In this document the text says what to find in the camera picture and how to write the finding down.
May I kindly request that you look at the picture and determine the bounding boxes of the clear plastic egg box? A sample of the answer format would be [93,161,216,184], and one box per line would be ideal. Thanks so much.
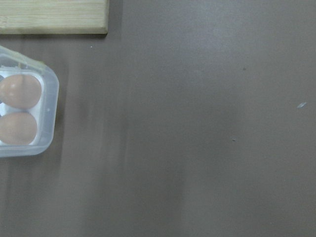
[0,46,59,158]

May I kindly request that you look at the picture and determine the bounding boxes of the brown egg in box rear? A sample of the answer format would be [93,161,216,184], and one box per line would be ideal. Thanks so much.
[0,74,42,109]

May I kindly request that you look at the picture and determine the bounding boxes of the brown egg in box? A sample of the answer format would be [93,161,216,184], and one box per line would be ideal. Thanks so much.
[0,112,37,145]
[0,74,42,109]

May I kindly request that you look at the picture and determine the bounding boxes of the brown egg in box front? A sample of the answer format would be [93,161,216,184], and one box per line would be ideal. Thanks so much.
[0,112,37,145]

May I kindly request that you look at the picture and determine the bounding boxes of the bamboo cutting board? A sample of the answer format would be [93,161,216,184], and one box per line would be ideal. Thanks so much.
[0,0,110,35]

